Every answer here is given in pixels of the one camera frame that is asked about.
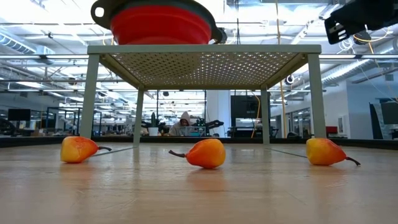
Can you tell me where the black cable reel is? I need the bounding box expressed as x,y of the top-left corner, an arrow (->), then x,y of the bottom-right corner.
353,30 -> 373,45

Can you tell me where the silver ventilation duct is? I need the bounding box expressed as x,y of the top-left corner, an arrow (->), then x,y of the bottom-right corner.
322,58 -> 398,88
0,32 -> 56,56

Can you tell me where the black monitor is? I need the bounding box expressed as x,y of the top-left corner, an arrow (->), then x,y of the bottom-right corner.
7,108 -> 32,123

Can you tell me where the small orange yellow pear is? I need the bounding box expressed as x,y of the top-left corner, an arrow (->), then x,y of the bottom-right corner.
60,136 -> 113,164
168,138 -> 227,170
305,138 -> 361,167

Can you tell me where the person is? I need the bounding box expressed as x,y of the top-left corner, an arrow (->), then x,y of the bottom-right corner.
169,111 -> 192,137

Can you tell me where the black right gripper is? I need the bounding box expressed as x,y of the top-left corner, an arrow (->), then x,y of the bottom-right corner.
324,0 -> 398,45

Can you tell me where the black workstation table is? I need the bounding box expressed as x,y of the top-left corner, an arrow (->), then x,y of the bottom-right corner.
228,126 -> 280,139

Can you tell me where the thin yellow curved cable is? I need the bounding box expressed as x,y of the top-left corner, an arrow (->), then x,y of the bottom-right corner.
250,91 -> 261,139

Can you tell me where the red collapsible colander bowl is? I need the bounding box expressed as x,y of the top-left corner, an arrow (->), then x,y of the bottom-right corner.
90,0 -> 228,46

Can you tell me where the black partition panel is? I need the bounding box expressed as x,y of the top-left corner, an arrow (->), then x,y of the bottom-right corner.
369,101 -> 398,141

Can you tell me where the green perforated metal shelf riser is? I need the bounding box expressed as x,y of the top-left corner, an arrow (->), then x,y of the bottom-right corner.
80,45 -> 326,147

